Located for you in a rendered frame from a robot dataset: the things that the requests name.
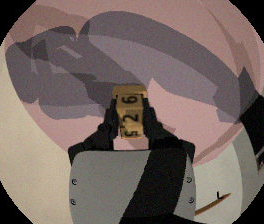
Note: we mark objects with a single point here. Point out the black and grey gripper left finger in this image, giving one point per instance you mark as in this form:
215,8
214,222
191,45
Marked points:
103,138

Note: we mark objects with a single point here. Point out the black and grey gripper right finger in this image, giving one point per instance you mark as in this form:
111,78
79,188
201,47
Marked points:
160,137

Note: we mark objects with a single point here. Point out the yellow cube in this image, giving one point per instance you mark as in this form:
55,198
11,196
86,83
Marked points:
129,109
130,132

